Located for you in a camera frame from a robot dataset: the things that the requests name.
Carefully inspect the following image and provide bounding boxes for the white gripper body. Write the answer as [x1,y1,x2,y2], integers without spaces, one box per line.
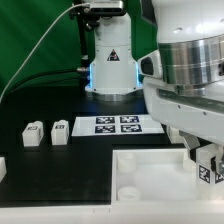
[138,50,224,146]

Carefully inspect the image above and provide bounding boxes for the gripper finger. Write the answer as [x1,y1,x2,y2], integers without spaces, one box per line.
[212,146,224,176]
[181,132,200,161]

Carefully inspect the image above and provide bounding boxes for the white square tabletop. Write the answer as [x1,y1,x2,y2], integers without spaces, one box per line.
[112,148,224,202]

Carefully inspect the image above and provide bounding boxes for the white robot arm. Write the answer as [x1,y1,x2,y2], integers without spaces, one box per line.
[140,0,224,174]

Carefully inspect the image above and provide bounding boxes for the white tag sheet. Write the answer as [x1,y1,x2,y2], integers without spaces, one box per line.
[72,115,164,137]

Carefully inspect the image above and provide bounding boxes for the left white obstacle bar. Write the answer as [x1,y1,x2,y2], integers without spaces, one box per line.
[0,157,7,183]

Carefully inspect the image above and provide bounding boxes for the camera on black stand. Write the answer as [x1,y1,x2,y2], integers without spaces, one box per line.
[69,0,126,73]

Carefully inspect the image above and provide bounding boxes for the black cable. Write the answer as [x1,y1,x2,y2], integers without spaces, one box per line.
[0,68,88,98]

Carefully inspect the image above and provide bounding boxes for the white cable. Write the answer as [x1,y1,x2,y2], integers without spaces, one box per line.
[0,3,88,103]

